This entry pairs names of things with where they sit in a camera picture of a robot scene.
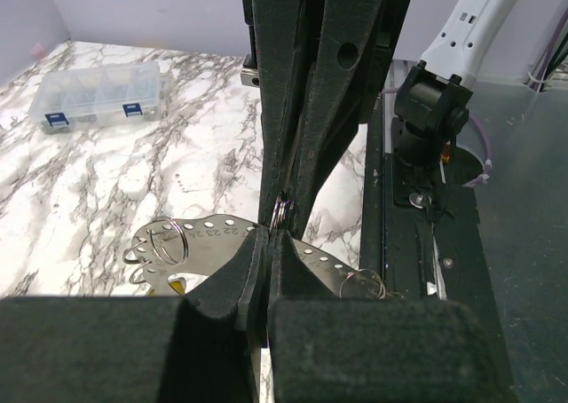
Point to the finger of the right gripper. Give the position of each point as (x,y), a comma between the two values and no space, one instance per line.
(281,35)
(356,43)

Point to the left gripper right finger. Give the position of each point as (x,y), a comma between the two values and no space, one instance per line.
(328,349)

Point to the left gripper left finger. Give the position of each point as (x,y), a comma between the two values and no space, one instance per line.
(200,347)

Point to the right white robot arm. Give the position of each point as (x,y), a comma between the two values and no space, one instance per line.
(432,101)

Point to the clear plastic organizer box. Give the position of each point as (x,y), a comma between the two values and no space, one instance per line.
(97,97)

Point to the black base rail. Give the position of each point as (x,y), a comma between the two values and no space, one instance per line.
(421,232)

